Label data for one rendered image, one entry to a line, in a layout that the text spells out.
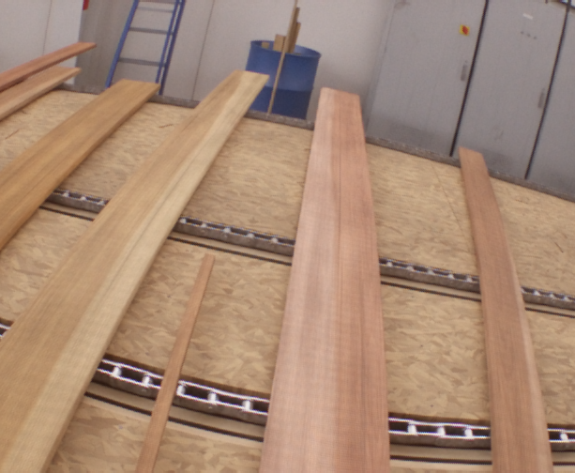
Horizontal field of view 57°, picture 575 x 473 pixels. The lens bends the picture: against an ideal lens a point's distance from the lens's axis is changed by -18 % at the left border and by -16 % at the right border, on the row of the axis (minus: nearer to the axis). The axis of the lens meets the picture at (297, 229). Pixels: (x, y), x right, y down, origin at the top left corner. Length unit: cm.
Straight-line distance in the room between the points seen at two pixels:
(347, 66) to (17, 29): 361
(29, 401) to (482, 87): 483
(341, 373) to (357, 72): 472
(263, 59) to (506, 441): 398
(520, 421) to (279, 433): 53
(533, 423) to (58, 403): 97
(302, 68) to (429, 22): 121
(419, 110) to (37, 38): 401
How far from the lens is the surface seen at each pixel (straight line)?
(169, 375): 116
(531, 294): 193
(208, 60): 588
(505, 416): 130
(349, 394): 120
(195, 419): 114
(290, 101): 483
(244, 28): 576
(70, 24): 556
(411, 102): 528
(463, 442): 125
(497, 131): 550
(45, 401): 107
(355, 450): 108
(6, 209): 169
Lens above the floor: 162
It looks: 25 degrees down
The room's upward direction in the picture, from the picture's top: 13 degrees clockwise
